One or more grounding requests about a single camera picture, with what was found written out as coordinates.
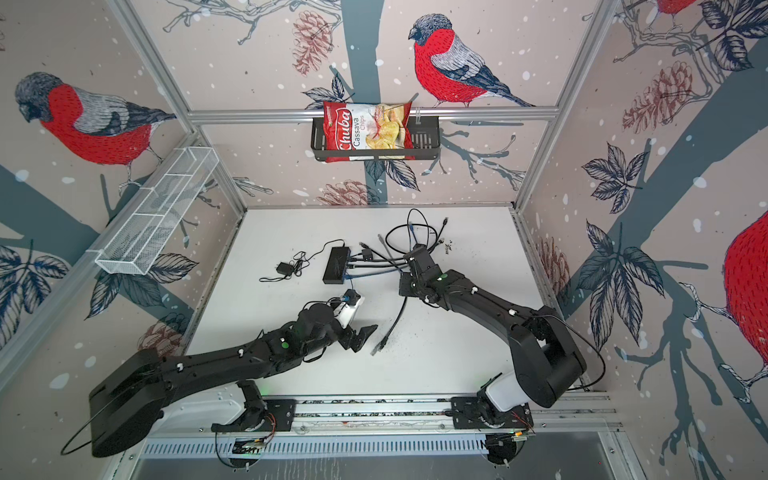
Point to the black power adapter with cable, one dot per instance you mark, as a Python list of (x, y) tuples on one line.
[(299, 262)]

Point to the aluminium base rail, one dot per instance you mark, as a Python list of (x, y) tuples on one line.
[(313, 427)]

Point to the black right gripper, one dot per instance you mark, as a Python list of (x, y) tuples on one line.
[(403, 281)]

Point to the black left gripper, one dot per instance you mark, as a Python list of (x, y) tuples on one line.
[(350, 341)]

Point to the red cassava chips bag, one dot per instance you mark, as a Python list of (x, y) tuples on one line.
[(353, 127)]

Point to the black network switch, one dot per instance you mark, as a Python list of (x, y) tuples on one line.
[(336, 266)]

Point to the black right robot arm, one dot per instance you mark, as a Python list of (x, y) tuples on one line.
[(546, 360)]

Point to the white wire mesh shelf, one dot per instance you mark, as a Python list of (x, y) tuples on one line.
[(141, 238)]

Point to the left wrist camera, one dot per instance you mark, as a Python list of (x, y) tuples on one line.
[(346, 310)]

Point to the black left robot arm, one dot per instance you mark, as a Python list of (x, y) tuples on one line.
[(127, 403)]

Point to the black wall basket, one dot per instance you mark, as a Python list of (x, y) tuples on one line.
[(424, 136)]

